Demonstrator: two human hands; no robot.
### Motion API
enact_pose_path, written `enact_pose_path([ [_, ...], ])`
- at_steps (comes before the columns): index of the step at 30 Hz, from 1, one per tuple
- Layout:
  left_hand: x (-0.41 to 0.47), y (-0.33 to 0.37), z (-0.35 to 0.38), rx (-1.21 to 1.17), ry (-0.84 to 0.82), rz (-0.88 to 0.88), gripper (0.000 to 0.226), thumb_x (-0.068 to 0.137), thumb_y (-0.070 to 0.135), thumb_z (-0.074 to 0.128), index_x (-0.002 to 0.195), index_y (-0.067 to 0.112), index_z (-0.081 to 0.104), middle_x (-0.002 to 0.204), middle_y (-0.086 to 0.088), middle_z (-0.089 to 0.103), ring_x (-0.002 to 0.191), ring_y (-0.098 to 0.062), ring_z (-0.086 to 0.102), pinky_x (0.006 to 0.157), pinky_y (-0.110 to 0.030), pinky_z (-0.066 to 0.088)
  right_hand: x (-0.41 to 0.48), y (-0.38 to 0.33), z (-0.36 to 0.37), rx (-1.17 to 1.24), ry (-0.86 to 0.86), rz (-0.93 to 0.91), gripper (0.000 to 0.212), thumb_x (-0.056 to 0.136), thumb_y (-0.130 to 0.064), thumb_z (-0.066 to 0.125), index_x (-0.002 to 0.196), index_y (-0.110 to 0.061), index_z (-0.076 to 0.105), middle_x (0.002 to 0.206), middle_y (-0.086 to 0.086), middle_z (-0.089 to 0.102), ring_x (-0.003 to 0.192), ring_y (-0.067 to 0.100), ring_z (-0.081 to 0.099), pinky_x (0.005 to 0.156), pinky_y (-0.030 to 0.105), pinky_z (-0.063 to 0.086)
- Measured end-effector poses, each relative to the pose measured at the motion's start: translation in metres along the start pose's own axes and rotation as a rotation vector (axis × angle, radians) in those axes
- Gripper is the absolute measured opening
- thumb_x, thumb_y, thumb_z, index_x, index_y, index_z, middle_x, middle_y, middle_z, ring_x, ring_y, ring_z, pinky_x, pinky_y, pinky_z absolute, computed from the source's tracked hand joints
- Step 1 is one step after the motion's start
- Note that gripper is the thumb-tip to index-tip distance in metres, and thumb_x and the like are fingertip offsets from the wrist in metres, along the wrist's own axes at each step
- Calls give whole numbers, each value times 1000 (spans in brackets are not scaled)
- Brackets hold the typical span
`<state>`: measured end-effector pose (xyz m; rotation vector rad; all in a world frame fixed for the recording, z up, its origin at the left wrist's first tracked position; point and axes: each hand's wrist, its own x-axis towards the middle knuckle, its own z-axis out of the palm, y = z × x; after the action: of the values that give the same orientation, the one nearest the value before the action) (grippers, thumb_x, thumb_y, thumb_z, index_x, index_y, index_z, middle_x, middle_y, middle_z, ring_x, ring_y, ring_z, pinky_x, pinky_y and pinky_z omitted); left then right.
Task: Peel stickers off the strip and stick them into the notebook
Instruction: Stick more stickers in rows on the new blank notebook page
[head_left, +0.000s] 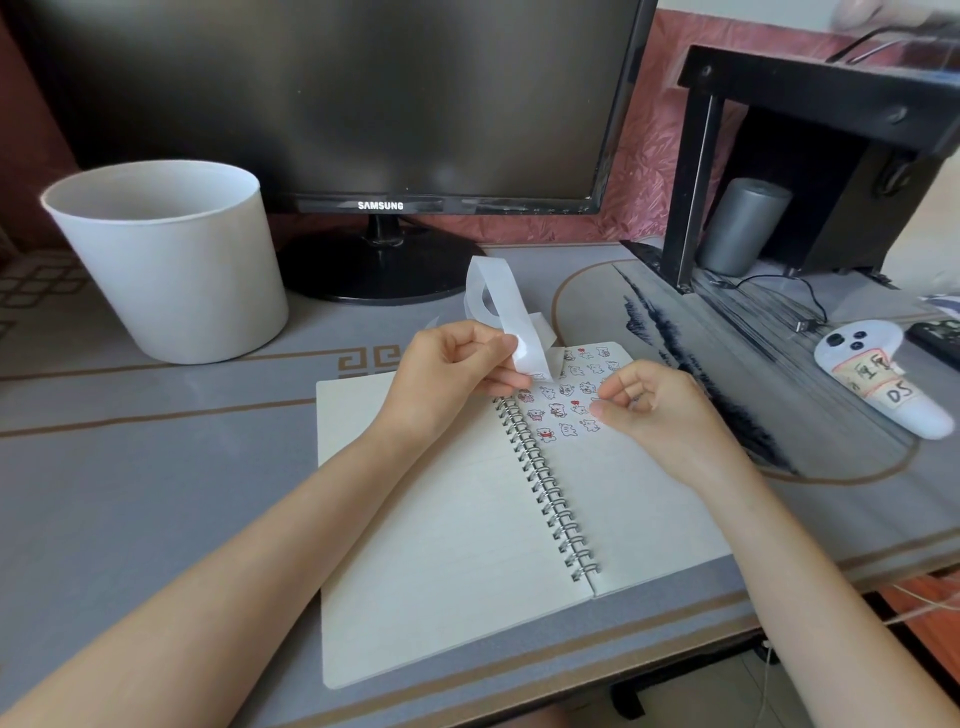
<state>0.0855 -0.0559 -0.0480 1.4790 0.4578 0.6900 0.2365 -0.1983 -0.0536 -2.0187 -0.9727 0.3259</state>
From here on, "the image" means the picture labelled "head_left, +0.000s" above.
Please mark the person's right hand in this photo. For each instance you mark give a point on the person's right hand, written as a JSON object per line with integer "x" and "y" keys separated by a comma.
{"x": 671, "y": 424}

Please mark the person's left hand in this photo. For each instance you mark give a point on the person's left hand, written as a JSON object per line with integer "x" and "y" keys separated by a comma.
{"x": 435, "y": 379}

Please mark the white sticker strip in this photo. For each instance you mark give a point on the white sticker strip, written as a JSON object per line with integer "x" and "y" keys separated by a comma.
{"x": 514, "y": 315}

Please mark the cream spiral notebook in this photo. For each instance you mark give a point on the cream spiral notebook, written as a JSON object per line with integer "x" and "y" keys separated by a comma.
{"x": 442, "y": 540}

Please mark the person's left forearm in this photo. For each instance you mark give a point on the person's left forearm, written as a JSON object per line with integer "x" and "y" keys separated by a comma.
{"x": 214, "y": 600}

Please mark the person's right forearm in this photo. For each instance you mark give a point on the person's right forearm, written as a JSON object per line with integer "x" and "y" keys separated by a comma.
{"x": 832, "y": 600}

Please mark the person's right leg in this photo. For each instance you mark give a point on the person's right leg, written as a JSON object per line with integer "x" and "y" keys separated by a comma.
{"x": 551, "y": 716}

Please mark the black plug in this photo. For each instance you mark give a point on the black plug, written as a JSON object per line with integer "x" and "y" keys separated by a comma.
{"x": 806, "y": 326}

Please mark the white labelled VR controller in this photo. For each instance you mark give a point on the white labelled VR controller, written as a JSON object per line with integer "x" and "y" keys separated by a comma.
{"x": 870, "y": 369}

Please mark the grey cylindrical speaker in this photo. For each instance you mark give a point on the grey cylindrical speaker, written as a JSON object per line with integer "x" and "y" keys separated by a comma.
{"x": 745, "y": 226}

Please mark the white plastic waste bin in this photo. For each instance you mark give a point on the white plastic waste bin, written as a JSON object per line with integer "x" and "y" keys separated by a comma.
{"x": 176, "y": 283}

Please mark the blue striped cloth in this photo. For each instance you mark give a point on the blue striped cloth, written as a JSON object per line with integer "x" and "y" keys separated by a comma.
{"x": 946, "y": 302}

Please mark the grey patterned desk mat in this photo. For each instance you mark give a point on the grey patterned desk mat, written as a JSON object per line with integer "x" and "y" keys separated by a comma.
{"x": 150, "y": 484}

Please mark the black computer monitor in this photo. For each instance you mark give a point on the black computer monitor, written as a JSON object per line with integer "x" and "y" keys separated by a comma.
{"x": 337, "y": 90}

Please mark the orange woven bag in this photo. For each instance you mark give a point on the orange woven bag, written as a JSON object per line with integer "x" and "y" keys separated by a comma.
{"x": 930, "y": 626}

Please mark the black shelf frame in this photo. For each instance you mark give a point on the black shelf frame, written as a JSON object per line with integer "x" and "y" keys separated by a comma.
{"x": 690, "y": 196}

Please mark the black desk frame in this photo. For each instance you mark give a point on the black desk frame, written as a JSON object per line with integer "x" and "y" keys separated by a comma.
{"x": 626, "y": 705}

